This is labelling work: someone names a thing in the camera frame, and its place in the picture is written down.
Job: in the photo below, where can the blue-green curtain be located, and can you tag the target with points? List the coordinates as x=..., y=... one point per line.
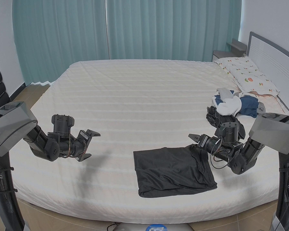
x=178, y=20
x=62, y=32

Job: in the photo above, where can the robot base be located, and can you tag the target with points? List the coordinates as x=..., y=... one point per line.
x=156, y=227

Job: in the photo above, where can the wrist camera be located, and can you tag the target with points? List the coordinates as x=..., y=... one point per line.
x=83, y=135
x=222, y=131

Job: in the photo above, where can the bed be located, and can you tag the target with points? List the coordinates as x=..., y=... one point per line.
x=134, y=92

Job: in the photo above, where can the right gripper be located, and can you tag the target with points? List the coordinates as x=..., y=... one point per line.
x=210, y=144

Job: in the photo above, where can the grey bedside table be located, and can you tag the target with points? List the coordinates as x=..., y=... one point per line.
x=228, y=52

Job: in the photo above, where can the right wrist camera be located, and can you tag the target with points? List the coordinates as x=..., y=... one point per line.
x=222, y=131

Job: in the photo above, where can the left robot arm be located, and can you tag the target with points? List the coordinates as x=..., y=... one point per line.
x=9, y=133

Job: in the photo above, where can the black T-shirt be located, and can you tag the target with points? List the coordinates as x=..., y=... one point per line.
x=168, y=169

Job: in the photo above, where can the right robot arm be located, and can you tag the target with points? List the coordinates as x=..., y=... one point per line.
x=274, y=133

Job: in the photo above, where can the pile of clothes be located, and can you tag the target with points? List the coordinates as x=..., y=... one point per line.
x=228, y=107

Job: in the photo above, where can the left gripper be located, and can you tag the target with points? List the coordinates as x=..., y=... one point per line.
x=80, y=148

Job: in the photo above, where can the white printed pillow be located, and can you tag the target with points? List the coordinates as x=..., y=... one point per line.
x=248, y=74

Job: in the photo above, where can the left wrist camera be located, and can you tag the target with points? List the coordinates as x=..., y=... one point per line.
x=83, y=135

